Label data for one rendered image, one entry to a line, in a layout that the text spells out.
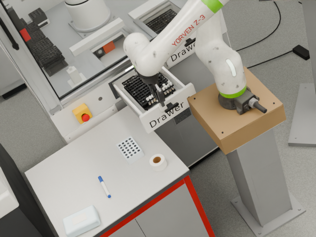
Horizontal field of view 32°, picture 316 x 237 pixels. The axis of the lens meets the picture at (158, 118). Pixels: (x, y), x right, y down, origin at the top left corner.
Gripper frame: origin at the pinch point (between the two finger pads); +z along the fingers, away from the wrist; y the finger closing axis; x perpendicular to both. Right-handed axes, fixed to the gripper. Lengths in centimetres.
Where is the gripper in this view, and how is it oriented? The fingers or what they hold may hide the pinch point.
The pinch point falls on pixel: (161, 105)
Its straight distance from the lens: 248.1
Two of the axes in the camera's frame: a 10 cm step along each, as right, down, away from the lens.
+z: 3.0, 6.7, 6.8
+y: 4.9, 5.0, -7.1
